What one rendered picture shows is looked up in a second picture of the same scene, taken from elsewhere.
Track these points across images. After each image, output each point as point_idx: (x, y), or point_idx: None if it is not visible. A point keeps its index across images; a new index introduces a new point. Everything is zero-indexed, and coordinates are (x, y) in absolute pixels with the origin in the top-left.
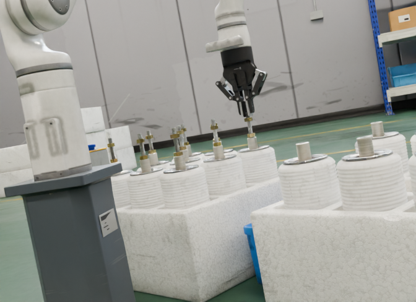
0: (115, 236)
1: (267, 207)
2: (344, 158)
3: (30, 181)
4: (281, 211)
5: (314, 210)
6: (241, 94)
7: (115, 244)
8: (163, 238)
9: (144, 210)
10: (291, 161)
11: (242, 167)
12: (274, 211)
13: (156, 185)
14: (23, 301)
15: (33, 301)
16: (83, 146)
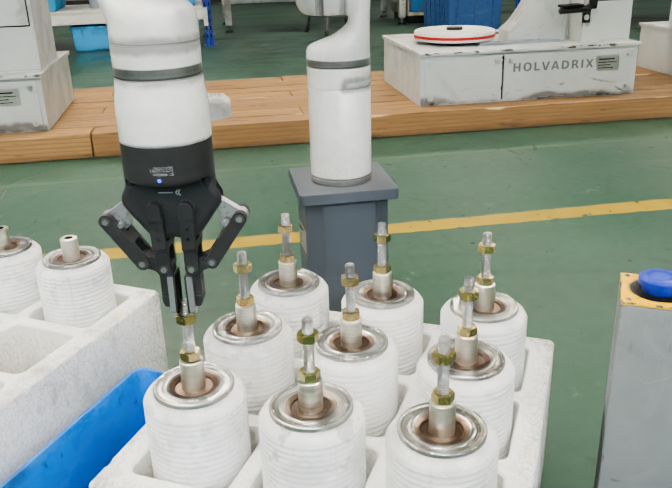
0: (305, 257)
1: (137, 300)
2: (29, 238)
3: (372, 170)
4: (116, 287)
5: None
6: (187, 257)
7: (304, 262)
8: None
9: None
10: (88, 250)
11: (205, 356)
12: (126, 289)
13: None
14: (602, 407)
15: (584, 409)
16: (310, 153)
